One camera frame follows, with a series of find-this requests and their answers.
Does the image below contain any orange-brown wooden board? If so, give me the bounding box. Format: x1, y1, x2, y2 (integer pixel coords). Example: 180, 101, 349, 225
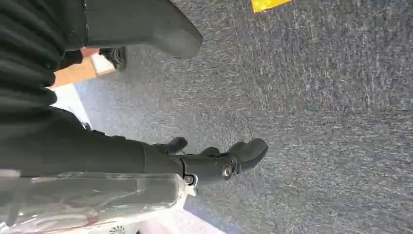
47, 47, 117, 89

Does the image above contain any black robot foot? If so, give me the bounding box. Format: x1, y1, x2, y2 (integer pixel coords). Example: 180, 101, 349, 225
99, 46, 128, 71

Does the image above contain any ribbed grey right arm sleeve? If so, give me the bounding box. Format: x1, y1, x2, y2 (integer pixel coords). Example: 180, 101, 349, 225
0, 0, 85, 125

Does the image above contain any white panel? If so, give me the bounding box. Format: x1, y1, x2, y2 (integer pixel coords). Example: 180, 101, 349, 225
51, 83, 93, 129

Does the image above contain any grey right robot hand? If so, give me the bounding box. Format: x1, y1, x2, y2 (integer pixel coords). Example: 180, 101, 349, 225
0, 0, 269, 189

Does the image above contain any yellow floor tape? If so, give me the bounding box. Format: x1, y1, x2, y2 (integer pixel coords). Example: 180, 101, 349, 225
251, 0, 294, 14

